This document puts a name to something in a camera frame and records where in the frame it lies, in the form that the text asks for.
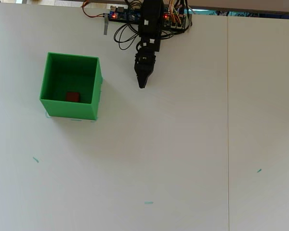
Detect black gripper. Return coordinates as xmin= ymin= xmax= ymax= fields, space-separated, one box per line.
xmin=134 ymin=37 xmax=161 ymax=89

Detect gray tape strip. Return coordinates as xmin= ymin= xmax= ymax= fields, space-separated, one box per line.
xmin=103 ymin=13 xmax=110 ymax=36

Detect teal patterned cloth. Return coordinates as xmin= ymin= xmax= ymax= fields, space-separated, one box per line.
xmin=191 ymin=8 xmax=289 ymax=19

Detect circuit board with jumper wires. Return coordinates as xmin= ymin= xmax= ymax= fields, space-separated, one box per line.
xmin=162 ymin=9 xmax=187 ymax=31

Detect green plastic bin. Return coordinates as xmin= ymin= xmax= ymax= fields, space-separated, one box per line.
xmin=39 ymin=52 xmax=104 ymax=121

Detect black looped servo cable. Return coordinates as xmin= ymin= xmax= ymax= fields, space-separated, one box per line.
xmin=113 ymin=0 xmax=145 ymax=51

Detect circuit board with blue parts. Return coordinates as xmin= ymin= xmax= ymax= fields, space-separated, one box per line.
xmin=109 ymin=5 xmax=143 ymax=23

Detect red block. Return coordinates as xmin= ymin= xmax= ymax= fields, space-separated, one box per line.
xmin=66 ymin=91 xmax=81 ymax=103

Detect red orange wire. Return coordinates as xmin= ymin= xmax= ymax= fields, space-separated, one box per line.
xmin=82 ymin=0 xmax=107 ymax=19

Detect coloured jumper wires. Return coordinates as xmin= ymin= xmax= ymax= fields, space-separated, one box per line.
xmin=168 ymin=0 xmax=186 ymax=26

